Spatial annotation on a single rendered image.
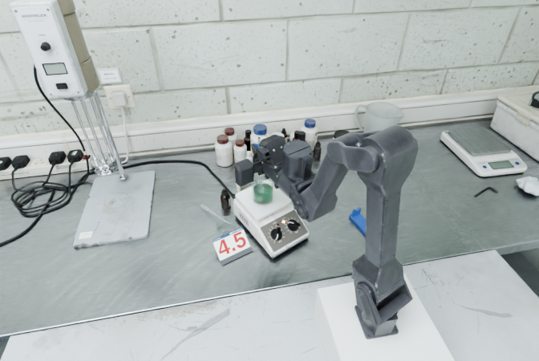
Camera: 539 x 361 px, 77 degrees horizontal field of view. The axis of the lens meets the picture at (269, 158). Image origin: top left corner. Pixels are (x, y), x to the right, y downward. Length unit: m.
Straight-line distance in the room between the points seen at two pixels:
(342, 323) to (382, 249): 0.21
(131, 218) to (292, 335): 0.56
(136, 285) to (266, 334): 0.34
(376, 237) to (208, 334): 0.44
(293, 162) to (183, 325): 0.44
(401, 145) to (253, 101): 0.88
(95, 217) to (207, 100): 0.54
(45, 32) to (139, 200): 0.54
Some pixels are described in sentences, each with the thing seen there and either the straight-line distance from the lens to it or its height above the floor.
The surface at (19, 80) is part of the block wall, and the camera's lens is 1.35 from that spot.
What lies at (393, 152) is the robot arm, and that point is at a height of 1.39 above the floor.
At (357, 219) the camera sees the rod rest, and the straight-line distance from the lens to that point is 1.04.
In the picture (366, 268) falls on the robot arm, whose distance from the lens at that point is 0.62.
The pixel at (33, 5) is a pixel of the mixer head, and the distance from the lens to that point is 0.84.
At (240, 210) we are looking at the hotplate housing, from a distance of 0.96.
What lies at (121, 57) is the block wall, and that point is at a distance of 1.23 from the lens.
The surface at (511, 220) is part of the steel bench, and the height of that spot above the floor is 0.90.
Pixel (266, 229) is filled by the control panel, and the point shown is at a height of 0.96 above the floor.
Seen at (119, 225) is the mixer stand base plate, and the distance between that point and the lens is 1.08.
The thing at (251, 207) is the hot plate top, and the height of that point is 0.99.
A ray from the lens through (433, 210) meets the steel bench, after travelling 1.16.
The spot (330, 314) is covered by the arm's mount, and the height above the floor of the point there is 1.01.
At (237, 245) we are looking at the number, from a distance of 0.94.
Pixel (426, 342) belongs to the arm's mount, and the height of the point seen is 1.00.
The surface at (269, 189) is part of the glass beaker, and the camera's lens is 0.90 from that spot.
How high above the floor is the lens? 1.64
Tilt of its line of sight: 37 degrees down
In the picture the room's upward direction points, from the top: straight up
